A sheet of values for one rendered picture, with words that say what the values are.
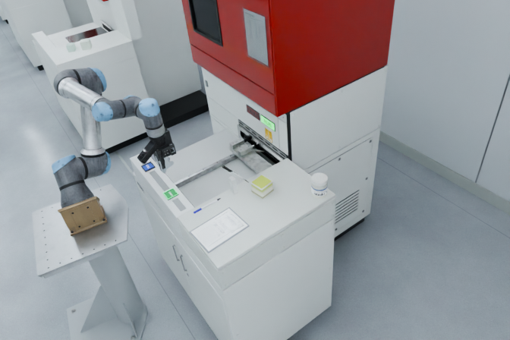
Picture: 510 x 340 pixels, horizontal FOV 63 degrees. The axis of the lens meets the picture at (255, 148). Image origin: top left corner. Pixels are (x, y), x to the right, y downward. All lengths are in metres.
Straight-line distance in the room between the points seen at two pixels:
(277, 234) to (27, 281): 2.02
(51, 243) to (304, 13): 1.55
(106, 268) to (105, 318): 0.52
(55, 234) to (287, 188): 1.14
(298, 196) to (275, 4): 0.82
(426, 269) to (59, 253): 2.11
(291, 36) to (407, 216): 1.82
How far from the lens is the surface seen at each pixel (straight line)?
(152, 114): 1.70
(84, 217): 2.15
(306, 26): 1.83
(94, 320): 2.82
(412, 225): 3.15
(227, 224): 1.79
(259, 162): 2.20
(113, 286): 2.50
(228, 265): 1.69
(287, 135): 2.01
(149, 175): 2.14
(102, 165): 2.20
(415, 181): 3.48
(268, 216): 1.80
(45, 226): 2.32
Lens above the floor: 2.28
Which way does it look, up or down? 38 degrees down
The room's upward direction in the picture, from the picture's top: 6 degrees counter-clockwise
